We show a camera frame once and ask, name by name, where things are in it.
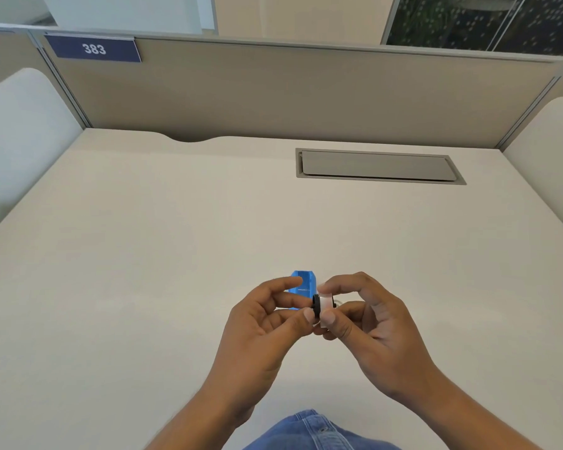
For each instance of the person's left hand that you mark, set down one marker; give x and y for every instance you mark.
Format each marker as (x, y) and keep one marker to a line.
(248, 342)

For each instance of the person's right hand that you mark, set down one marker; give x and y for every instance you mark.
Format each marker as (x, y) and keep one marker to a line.
(384, 337)

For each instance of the person's right thumb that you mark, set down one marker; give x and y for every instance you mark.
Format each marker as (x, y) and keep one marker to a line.
(338, 327)

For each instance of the person's left middle finger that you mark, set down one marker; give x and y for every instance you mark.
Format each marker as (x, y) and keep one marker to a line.
(293, 300)

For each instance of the person's left thumb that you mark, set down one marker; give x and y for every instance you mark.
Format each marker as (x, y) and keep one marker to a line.
(294, 330)

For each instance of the blue toy car body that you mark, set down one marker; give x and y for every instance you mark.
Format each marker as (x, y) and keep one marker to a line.
(305, 282)

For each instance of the black and white toy wheel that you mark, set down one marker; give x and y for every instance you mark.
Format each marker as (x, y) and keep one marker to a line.
(323, 306)

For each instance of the person's left forearm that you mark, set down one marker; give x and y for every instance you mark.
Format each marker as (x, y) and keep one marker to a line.
(206, 417)

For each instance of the person's right forearm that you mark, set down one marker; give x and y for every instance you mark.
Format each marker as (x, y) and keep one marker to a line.
(460, 412)

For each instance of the blue jeans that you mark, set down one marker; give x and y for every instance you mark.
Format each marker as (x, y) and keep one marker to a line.
(316, 433)

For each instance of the beige desk partition panel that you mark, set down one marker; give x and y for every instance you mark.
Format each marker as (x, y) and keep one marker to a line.
(309, 93)

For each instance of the white rounded side divider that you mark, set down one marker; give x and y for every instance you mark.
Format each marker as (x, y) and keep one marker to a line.
(21, 145)
(551, 149)

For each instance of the blue number sign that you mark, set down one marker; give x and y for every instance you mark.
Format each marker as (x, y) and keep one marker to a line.
(93, 48)

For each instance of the white frosted glass panel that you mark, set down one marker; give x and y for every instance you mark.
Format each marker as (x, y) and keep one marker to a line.
(126, 13)

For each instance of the dark glass window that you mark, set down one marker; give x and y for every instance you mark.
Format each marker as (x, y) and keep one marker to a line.
(478, 21)

